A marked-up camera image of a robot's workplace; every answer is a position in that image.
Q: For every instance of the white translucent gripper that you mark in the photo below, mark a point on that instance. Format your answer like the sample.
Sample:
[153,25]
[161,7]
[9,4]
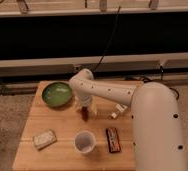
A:
[90,106]

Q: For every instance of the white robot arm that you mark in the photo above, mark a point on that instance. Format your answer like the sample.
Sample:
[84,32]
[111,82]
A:
[156,125]

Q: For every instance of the green bowl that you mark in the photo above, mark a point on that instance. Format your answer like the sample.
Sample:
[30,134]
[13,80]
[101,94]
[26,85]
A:
[57,94]

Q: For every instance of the white plastic bottle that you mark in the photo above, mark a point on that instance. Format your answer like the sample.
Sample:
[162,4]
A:
[119,109]

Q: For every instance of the wooden cutting board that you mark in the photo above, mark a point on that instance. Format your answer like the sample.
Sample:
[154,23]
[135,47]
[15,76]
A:
[66,122]

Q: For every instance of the dark candy bar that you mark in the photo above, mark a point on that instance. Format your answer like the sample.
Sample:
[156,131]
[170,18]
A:
[113,140]

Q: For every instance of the white sponge block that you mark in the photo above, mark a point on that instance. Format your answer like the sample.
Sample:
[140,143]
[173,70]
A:
[44,139]

